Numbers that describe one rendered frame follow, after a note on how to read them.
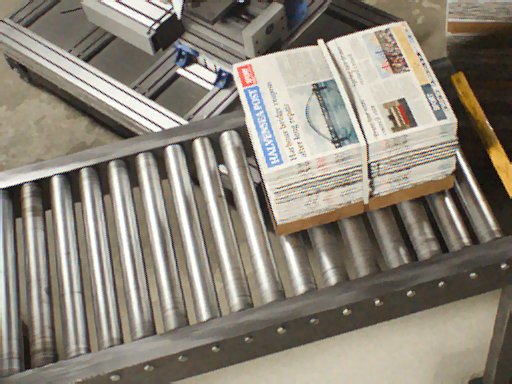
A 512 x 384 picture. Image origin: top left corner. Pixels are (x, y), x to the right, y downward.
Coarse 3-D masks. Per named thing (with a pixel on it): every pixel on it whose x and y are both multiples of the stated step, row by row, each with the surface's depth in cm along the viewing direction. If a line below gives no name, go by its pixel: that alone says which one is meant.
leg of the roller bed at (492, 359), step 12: (504, 288) 180; (504, 300) 182; (504, 312) 184; (504, 324) 187; (492, 336) 201; (504, 336) 191; (492, 348) 203; (504, 348) 196; (492, 360) 206; (504, 360) 203; (492, 372) 209; (504, 372) 209
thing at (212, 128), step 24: (216, 120) 189; (240, 120) 188; (120, 144) 187; (144, 144) 186; (168, 144) 186; (216, 144) 190; (24, 168) 185; (48, 168) 184; (72, 168) 184; (96, 168) 185; (192, 168) 194; (48, 192) 187
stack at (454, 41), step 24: (456, 0) 217; (480, 0) 216; (504, 0) 215; (456, 48) 231; (480, 48) 230; (504, 48) 229; (456, 72) 239; (480, 72) 238; (504, 72) 237; (456, 96) 248; (480, 96) 247; (504, 96) 245; (504, 120) 254; (480, 144) 264; (504, 144) 262
